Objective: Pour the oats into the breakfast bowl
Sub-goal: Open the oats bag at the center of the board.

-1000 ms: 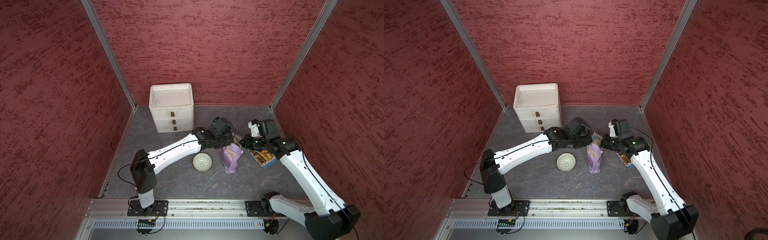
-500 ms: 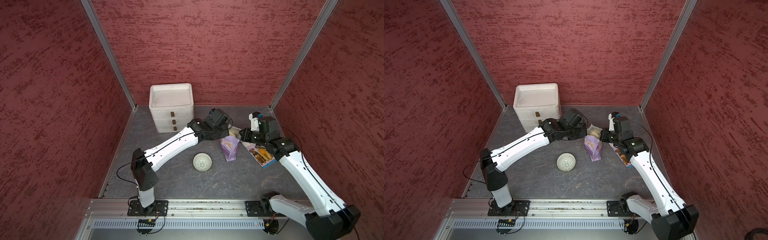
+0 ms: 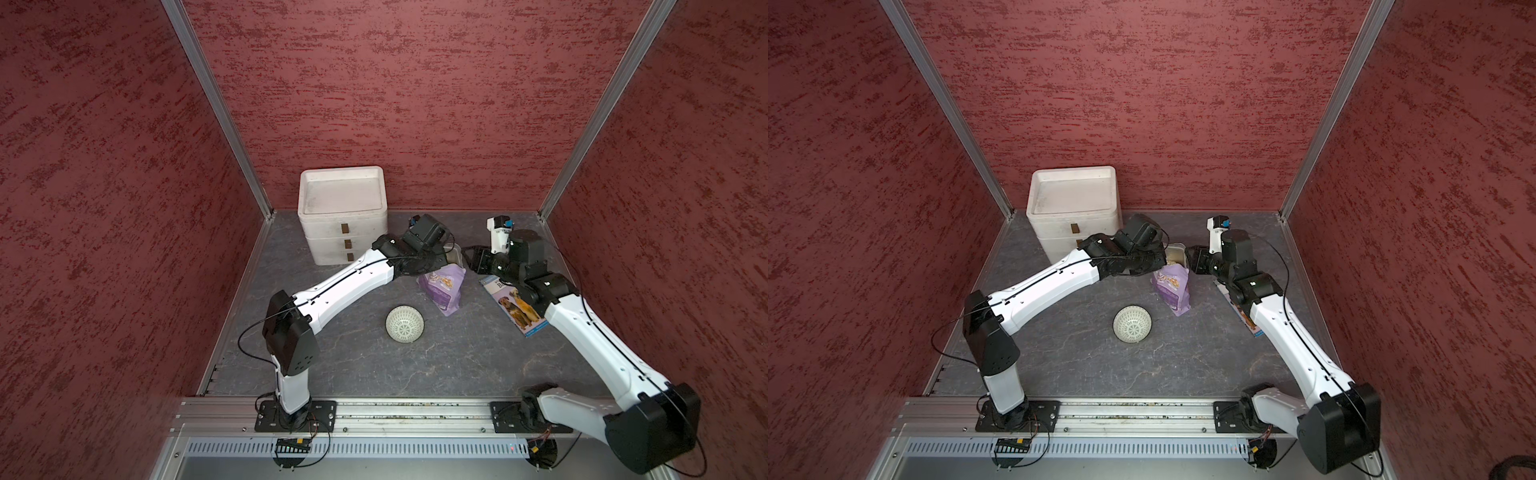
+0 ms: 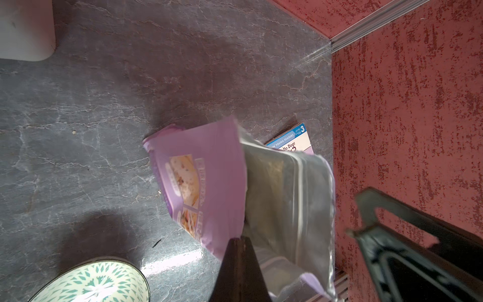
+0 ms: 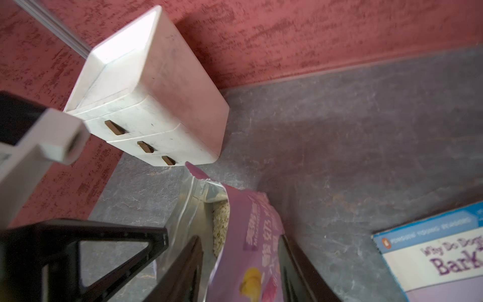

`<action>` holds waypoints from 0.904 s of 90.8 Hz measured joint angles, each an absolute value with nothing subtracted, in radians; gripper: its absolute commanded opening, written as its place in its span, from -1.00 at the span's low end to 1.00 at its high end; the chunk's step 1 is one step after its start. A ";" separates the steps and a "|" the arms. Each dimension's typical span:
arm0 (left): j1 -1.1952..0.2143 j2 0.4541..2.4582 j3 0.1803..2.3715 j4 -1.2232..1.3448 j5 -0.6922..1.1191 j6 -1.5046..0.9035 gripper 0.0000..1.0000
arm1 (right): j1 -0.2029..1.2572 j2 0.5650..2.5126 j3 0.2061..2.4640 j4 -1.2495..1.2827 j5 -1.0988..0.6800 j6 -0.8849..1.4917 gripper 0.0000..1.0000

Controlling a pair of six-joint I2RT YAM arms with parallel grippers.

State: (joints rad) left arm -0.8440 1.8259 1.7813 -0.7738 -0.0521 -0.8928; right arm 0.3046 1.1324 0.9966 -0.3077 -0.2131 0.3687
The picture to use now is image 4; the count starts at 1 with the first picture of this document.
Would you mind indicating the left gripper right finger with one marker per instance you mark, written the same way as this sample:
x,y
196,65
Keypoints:
x,y
402,270

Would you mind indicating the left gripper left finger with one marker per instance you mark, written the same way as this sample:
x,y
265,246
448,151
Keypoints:
x,y
240,277

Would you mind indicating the purple oats bag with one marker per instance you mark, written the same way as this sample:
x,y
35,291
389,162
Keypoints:
x,y
219,183

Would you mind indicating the green patterned breakfast bowl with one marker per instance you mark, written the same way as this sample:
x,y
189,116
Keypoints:
x,y
97,280

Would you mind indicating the dog book Why Dogs Bark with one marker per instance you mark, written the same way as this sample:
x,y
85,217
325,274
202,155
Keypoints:
x,y
295,139

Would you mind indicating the white three-drawer storage box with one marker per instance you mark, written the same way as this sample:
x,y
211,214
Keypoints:
x,y
27,30

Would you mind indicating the right corner aluminium post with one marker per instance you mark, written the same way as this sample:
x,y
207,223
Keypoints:
x,y
374,21

